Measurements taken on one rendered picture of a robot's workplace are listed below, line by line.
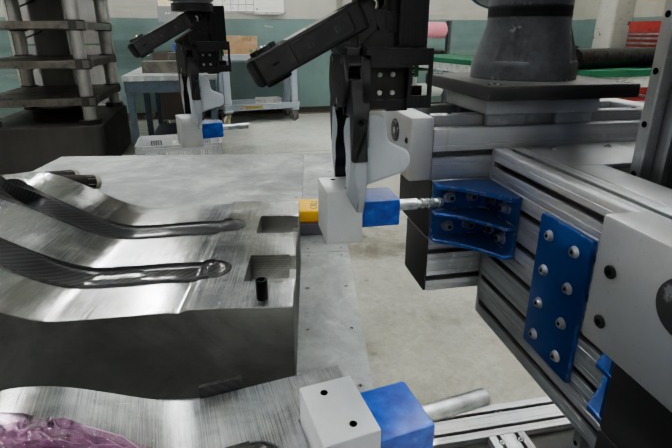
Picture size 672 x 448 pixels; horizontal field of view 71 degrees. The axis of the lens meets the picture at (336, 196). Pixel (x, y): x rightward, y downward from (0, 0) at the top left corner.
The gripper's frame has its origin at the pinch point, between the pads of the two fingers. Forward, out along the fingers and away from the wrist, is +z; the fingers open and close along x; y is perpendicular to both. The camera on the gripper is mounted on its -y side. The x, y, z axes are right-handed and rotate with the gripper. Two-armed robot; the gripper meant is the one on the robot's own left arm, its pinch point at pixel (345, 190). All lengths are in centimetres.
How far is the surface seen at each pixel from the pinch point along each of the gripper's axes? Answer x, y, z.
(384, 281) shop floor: 143, 52, 95
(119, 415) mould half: -18.2, -18.6, 7.7
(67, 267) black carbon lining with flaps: 1.1, -27.2, 6.3
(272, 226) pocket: 10.1, -6.9, 7.5
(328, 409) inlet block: -21.2, -5.8, 6.9
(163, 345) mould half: -8.9, -17.4, 9.5
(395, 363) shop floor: 86, 38, 95
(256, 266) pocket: -0.5, -9.3, 7.3
